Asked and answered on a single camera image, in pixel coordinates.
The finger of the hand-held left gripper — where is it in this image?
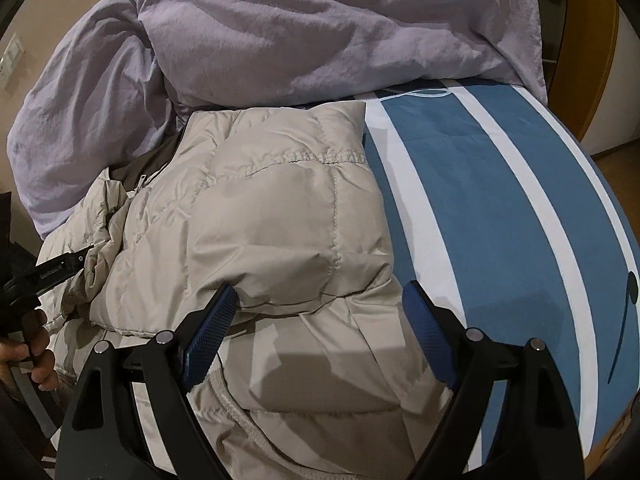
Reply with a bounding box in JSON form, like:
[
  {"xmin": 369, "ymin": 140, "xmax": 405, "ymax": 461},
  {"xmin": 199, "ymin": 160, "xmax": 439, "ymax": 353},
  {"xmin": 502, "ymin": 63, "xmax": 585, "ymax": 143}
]
[{"xmin": 30, "ymin": 246, "xmax": 96, "ymax": 290}]

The person's left hand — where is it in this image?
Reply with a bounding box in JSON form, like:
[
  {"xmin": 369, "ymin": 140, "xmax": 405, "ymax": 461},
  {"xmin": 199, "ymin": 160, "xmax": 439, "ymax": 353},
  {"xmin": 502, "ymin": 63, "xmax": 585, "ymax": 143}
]
[{"xmin": 0, "ymin": 310, "xmax": 58, "ymax": 393}]

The beige puffer jacket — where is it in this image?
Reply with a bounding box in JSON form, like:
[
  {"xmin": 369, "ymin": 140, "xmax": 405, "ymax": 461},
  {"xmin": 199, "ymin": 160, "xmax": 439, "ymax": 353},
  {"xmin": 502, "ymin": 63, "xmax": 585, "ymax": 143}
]
[{"xmin": 37, "ymin": 101, "xmax": 468, "ymax": 480}]

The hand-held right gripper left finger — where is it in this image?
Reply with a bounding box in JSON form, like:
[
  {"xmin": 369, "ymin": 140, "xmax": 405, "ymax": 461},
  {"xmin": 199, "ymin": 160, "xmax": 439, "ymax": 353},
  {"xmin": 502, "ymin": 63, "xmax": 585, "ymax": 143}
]
[{"xmin": 55, "ymin": 284, "xmax": 240, "ymax": 480}]

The lavender duvet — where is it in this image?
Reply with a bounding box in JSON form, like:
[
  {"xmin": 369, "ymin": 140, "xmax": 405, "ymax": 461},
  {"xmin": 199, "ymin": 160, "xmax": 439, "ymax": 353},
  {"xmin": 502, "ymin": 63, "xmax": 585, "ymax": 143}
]
[{"xmin": 7, "ymin": 0, "xmax": 548, "ymax": 241}]

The blue white striped bed sheet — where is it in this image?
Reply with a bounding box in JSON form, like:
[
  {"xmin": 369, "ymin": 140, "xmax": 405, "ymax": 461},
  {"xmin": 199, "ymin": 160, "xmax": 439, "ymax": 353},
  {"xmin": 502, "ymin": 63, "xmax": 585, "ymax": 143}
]
[{"xmin": 360, "ymin": 77, "xmax": 640, "ymax": 480}]

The wooden door frame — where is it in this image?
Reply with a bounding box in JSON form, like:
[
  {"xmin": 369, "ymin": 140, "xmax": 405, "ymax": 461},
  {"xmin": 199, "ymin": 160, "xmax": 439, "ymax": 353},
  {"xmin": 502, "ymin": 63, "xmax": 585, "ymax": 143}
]
[{"xmin": 560, "ymin": 0, "xmax": 623, "ymax": 147}]

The white door panel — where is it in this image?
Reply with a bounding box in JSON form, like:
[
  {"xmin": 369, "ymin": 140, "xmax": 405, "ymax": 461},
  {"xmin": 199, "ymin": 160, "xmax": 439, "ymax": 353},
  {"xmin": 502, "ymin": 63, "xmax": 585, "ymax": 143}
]
[{"xmin": 585, "ymin": 15, "xmax": 640, "ymax": 157}]

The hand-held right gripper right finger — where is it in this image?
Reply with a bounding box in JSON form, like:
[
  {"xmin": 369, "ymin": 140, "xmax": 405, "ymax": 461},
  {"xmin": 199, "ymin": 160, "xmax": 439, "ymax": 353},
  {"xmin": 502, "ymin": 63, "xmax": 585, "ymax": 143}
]
[{"xmin": 402, "ymin": 280, "xmax": 586, "ymax": 480}]

